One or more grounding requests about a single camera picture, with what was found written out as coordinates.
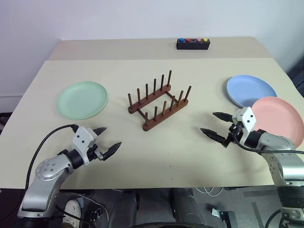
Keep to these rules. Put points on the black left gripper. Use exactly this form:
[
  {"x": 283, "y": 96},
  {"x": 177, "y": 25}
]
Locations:
[{"x": 93, "y": 153}]

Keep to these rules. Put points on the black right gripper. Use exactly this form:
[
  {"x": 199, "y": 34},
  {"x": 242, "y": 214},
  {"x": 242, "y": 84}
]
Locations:
[{"x": 227, "y": 140}]

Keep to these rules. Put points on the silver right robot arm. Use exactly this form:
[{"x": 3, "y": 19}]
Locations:
[{"x": 282, "y": 145}]

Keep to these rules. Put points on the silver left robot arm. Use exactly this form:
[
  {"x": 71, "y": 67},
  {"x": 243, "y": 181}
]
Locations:
[{"x": 47, "y": 169}]

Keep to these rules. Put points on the wooden dish rack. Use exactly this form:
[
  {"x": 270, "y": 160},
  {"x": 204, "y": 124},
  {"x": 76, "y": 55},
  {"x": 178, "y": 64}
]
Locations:
[{"x": 164, "y": 110}]

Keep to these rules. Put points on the green plate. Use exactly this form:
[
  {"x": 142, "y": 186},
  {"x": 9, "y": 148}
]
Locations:
[{"x": 82, "y": 99}]

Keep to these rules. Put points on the blue plate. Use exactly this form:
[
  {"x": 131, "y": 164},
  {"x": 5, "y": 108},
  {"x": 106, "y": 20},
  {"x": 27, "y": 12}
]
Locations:
[{"x": 249, "y": 89}]

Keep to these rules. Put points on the red plate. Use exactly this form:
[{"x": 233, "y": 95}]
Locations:
[{"x": 278, "y": 118}]

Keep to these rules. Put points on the white shoe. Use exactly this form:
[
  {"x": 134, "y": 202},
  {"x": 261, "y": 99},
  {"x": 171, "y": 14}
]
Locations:
[{"x": 72, "y": 209}]

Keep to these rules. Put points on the black button box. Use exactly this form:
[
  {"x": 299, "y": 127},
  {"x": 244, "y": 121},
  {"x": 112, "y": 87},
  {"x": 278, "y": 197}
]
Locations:
[{"x": 192, "y": 45}]

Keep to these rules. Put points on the black ribbed object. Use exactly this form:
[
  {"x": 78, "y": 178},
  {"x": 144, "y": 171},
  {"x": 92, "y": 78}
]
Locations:
[{"x": 298, "y": 73}]

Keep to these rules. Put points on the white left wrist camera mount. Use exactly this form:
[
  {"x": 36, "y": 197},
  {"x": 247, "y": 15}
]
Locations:
[{"x": 82, "y": 137}]

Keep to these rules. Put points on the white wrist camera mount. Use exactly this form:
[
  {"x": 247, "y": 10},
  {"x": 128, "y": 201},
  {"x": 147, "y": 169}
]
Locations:
[
  {"x": 82, "y": 137},
  {"x": 247, "y": 118}
]

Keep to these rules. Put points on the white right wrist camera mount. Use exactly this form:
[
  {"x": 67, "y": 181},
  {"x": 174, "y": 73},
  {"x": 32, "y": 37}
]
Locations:
[{"x": 247, "y": 118}]

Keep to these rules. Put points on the black metal bracket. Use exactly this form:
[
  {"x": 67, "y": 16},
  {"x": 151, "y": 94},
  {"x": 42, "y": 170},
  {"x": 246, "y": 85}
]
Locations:
[{"x": 223, "y": 215}]

